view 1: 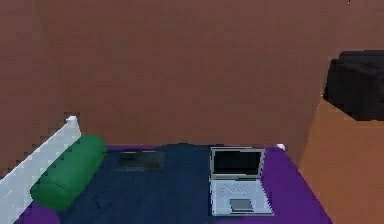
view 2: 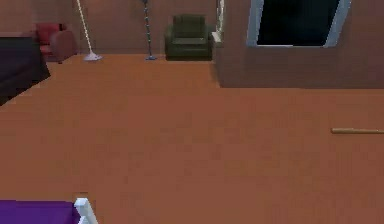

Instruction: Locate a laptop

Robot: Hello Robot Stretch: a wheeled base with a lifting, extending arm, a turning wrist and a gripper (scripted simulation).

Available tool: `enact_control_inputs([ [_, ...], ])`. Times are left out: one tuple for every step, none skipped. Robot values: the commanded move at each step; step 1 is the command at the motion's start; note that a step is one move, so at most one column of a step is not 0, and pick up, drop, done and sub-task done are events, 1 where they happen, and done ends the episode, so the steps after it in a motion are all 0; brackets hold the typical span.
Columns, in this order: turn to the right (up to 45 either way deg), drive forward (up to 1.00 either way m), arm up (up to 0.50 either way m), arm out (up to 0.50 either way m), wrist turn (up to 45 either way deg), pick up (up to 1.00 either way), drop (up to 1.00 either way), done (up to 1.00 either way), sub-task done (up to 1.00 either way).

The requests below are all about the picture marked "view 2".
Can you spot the blue floor lamp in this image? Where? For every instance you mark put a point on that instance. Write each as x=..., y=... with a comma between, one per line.
x=147, y=30

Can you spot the white framed dark window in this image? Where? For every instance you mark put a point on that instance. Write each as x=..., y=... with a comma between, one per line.
x=296, y=23

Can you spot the black bed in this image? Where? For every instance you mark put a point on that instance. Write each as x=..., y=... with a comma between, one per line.
x=18, y=63

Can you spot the purple bed with white frame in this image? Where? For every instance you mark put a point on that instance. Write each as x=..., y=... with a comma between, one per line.
x=36, y=212

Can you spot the red armchair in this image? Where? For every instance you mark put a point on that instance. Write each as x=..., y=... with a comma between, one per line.
x=56, y=41

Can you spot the tan wooden bat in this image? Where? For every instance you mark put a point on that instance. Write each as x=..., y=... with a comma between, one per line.
x=357, y=131

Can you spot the white floor lamp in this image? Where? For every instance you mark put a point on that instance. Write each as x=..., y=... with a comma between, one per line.
x=87, y=40

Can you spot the dark green armchair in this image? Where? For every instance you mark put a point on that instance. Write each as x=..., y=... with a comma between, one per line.
x=188, y=36

